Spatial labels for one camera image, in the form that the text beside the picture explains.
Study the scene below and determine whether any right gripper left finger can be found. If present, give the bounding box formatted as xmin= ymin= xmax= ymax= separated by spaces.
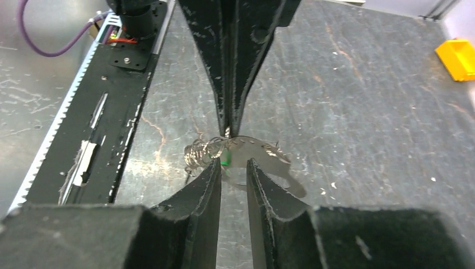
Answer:
xmin=1 ymin=159 xmax=221 ymax=268

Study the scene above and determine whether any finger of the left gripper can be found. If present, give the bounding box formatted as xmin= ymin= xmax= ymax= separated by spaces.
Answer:
xmin=231 ymin=1 xmax=300 ymax=137
xmin=179 ymin=1 xmax=235 ymax=137

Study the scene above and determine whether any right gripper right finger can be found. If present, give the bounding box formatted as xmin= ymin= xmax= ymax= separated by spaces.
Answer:
xmin=246 ymin=159 xmax=474 ymax=268

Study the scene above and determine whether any metal keyring with tags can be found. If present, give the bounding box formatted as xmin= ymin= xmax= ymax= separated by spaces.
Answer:
xmin=184 ymin=136 xmax=306 ymax=198

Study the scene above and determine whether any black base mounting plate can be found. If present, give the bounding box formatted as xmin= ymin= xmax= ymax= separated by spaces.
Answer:
xmin=11 ymin=1 xmax=175 ymax=208

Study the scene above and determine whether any orange toy block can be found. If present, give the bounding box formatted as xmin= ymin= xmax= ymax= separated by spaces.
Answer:
xmin=435 ymin=39 xmax=474 ymax=82

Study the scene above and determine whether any white cable duct rail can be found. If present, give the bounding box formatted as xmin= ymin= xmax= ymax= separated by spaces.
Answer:
xmin=8 ymin=14 xmax=123 ymax=213

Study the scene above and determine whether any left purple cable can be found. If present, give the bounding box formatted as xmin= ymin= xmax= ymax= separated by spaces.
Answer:
xmin=16 ymin=0 xmax=112 ymax=58

